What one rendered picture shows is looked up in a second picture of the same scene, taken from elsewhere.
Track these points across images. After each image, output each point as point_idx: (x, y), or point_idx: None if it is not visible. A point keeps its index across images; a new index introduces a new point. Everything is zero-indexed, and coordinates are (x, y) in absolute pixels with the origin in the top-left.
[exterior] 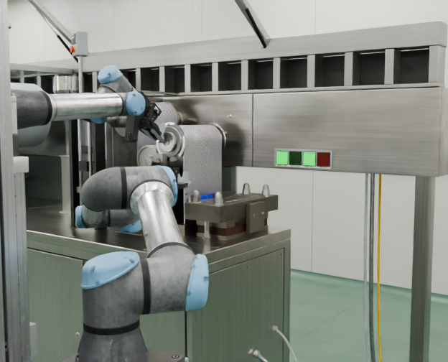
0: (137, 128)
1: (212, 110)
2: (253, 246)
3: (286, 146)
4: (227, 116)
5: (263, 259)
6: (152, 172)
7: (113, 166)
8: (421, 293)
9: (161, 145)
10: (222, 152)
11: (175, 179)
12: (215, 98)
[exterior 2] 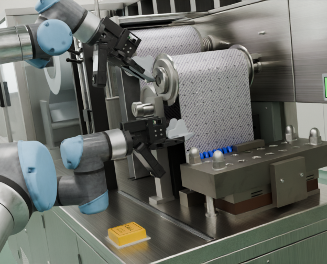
0: (104, 68)
1: (243, 28)
2: (278, 231)
3: None
4: (258, 33)
5: (303, 246)
6: None
7: (126, 112)
8: None
9: (153, 85)
10: (259, 83)
11: (33, 166)
12: (244, 11)
